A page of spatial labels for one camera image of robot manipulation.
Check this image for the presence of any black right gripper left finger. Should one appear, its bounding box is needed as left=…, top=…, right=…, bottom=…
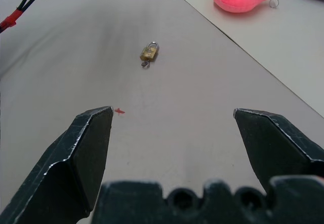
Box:
left=0, top=106, right=113, bottom=224

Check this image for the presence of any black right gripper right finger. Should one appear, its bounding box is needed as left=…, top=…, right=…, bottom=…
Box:
left=232, top=108, right=324, bottom=195

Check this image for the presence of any brass padlock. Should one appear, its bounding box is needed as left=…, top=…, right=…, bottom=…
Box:
left=139, top=41, right=160, bottom=62

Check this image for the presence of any black cable with red sleeve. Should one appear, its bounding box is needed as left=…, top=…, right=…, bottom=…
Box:
left=0, top=0, right=53, bottom=33

